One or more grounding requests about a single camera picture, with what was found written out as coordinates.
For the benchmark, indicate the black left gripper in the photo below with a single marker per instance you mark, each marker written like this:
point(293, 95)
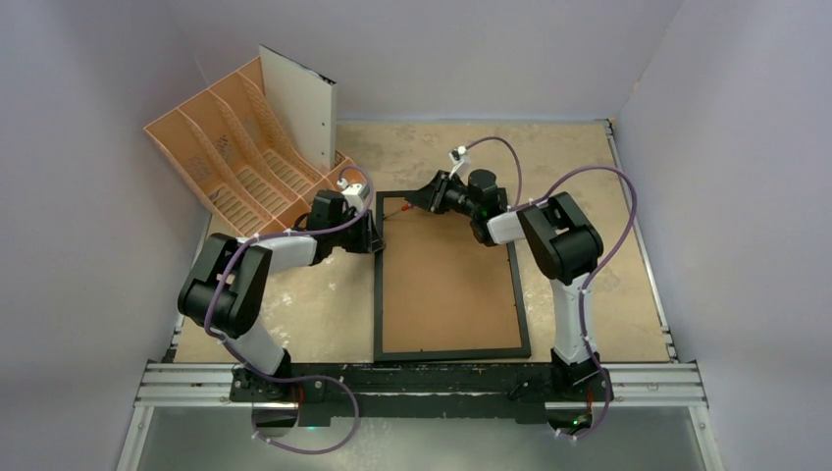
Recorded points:
point(368, 240)

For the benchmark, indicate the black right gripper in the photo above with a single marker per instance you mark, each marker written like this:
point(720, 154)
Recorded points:
point(440, 194)

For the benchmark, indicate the black sunflower photo frame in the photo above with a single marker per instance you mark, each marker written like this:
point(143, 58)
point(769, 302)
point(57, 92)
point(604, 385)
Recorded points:
point(439, 295)

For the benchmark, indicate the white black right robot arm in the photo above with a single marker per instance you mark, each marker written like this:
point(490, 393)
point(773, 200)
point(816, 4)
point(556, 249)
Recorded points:
point(565, 246)

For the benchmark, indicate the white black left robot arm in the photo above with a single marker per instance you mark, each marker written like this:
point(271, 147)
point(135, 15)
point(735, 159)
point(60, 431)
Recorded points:
point(224, 289)

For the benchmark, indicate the white binder board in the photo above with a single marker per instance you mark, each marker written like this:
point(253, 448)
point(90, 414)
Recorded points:
point(305, 103)

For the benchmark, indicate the peach plastic file organizer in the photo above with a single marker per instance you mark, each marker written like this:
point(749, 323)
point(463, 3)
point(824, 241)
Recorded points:
point(228, 146)

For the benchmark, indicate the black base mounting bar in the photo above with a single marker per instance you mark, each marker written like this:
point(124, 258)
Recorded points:
point(521, 392)

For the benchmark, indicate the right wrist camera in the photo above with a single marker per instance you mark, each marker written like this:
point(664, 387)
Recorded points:
point(460, 160)

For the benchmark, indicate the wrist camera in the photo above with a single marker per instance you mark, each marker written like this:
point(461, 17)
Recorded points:
point(356, 194)
point(460, 160)

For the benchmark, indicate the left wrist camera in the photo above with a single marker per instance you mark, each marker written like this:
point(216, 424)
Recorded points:
point(356, 194)

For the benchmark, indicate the aluminium rail frame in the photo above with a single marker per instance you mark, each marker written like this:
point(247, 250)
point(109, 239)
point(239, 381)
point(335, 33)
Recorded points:
point(656, 418)

